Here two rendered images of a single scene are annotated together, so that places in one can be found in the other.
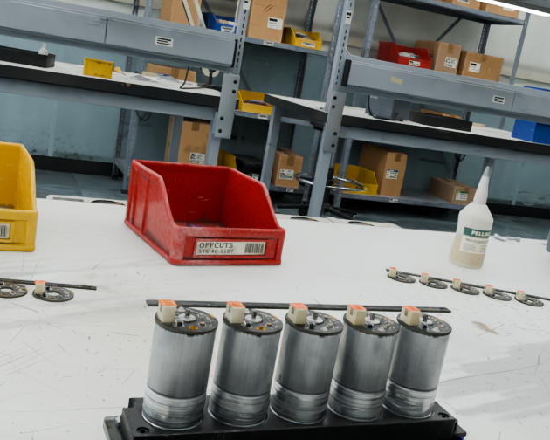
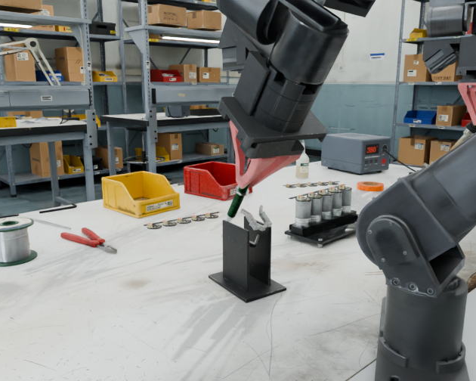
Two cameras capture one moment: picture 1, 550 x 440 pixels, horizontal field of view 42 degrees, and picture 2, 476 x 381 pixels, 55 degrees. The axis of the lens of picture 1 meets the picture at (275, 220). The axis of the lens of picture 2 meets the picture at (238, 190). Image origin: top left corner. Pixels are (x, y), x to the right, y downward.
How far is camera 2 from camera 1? 0.51 m
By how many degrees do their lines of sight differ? 19
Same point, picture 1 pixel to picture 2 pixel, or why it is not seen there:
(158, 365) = (301, 211)
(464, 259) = (303, 175)
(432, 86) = (200, 94)
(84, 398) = not seen: hidden behind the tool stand
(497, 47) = (213, 61)
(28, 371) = not seen: hidden behind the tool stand
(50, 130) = not seen: outside the picture
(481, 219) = (305, 159)
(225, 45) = (83, 94)
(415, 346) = (345, 193)
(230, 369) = (314, 209)
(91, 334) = (240, 221)
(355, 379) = (336, 205)
